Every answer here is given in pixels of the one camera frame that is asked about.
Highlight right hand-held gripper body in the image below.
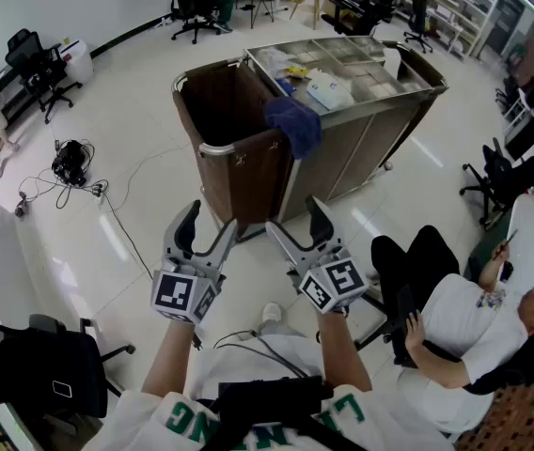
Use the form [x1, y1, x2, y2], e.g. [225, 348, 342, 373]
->
[288, 244, 369, 316]

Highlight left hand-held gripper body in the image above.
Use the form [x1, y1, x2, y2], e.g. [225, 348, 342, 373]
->
[150, 251, 228, 326]

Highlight brown laundry bag bin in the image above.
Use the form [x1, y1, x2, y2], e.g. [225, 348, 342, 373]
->
[171, 56, 296, 243]

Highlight dark blue towel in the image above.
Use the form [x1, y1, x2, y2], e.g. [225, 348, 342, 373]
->
[262, 96, 323, 160]

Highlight person's left forearm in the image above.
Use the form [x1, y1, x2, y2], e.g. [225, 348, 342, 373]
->
[140, 319, 197, 399]

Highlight person's right forearm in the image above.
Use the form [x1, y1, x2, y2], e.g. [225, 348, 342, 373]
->
[316, 307, 373, 394]

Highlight steel housekeeping cart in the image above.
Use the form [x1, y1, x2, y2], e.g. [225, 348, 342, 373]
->
[243, 35, 450, 225]

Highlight clear plastic bag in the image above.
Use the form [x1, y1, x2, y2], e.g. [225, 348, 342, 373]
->
[259, 47, 292, 77]

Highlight person's white shoe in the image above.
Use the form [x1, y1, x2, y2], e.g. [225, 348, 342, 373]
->
[261, 302, 283, 324]

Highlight person's white shirt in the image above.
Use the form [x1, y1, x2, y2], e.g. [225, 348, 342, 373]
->
[81, 334, 456, 451]

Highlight black device on floor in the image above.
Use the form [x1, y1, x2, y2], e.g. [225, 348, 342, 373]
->
[51, 139, 90, 188]

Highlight black chest-mounted box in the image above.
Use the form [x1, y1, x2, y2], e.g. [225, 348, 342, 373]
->
[200, 376, 367, 451]

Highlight white packet with blue print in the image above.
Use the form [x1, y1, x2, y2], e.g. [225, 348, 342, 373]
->
[305, 70, 356, 111]

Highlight black mesh chair with jacket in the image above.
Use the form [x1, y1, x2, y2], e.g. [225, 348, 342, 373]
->
[0, 307, 136, 425]

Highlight white round table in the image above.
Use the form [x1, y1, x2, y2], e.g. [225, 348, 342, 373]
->
[506, 194, 534, 300]

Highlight white bin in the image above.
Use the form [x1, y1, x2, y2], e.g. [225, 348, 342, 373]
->
[59, 39, 95, 86]

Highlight black low bench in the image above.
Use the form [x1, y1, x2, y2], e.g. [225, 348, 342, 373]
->
[0, 61, 32, 130]

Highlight white shelf unit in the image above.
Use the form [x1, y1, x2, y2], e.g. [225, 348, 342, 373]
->
[396, 0, 499, 61]

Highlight grey cable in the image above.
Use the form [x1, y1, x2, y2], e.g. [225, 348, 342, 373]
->
[212, 329, 311, 380]

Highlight tangle of black cables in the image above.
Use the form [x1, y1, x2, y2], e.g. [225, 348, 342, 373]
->
[14, 137, 109, 220]

